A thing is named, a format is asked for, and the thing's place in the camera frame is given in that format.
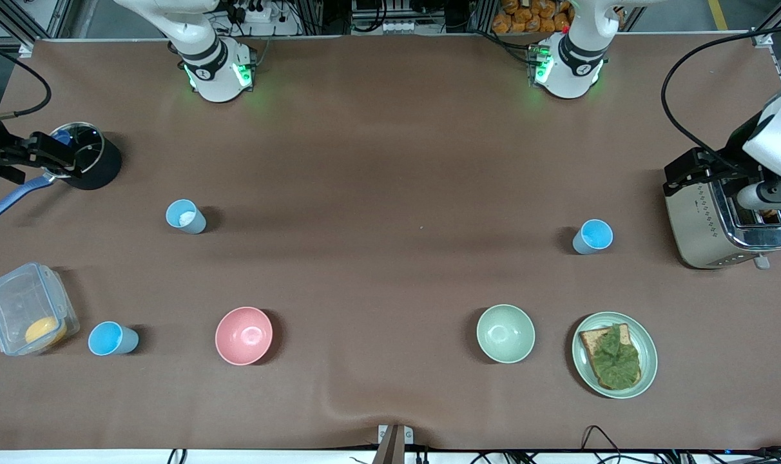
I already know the pale green bowl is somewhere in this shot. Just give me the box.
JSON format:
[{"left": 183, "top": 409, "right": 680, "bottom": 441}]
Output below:
[{"left": 476, "top": 304, "right": 536, "bottom": 364}]

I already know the orange round food piece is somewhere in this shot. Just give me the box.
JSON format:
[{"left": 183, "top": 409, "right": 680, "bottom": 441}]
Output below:
[{"left": 24, "top": 316, "right": 68, "bottom": 347}]

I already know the pale green plate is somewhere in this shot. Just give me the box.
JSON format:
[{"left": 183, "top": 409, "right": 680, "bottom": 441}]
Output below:
[{"left": 572, "top": 312, "right": 659, "bottom": 400}]

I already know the black pot blue handle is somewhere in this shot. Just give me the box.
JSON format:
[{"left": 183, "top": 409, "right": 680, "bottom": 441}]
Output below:
[{"left": 0, "top": 122, "right": 122, "bottom": 222}]

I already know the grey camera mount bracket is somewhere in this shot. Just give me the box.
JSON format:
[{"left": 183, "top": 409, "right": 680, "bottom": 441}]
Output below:
[{"left": 372, "top": 424, "right": 414, "bottom": 464}]

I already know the aluminium frame profile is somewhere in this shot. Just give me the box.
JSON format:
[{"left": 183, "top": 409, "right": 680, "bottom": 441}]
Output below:
[
  {"left": 751, "top": 0, "right": 781, "bottom": 49},
  {"left": 0, "top": 0, "right": 69, "bottom": 42}
]

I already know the bag of orange buns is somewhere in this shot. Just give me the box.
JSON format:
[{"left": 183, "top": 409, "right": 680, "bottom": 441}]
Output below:
[{"left": 492, "top": 0, "right": 575, "bottom": 34}]

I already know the brown bread slice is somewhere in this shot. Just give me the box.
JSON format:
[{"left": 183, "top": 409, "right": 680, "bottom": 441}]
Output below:
[{"left": 579, "top": 324, "right": 642, "bottom": 391}]

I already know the clear plastic food container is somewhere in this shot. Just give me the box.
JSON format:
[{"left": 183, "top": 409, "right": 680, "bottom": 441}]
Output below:
[{"left": 0, "top": 262, "right": 81, "bottom": 356}]

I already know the green lettuce leaf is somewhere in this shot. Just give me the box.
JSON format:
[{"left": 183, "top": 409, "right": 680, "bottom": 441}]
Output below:
[{"left": 589, "top": 324, "right": 641, "bottom": 387}]

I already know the silver toaster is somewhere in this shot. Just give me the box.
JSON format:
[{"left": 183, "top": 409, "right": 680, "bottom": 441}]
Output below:
[{"left": 663, "top": 174, "right": 781, "bottom": 270}]

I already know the brown table cloth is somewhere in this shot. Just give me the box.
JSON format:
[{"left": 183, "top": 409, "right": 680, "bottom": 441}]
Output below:
[{"left": 0, "top": 35, "right": 781, "bottom": 452}]

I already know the light blue cup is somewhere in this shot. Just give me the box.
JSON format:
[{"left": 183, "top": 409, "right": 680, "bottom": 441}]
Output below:
[
  {"left": 572, "top": 219, "right": 613, "bottom": 255},
  {"left": 88, "top": 321, "right": 139, "bottom": 356},
  {"left": 166, "top": 199, "right": 207, "bottom": 235}
]

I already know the glass lid blue knob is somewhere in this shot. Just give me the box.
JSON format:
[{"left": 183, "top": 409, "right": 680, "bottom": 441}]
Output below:
[{"left": 48, "top": 122, "right": 104, "bottom": 178}]

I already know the pink bowl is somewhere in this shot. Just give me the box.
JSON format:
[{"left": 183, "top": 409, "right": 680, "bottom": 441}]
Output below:
[{"left": 215, "top": 306, "right": 274, "bottom": 366}]

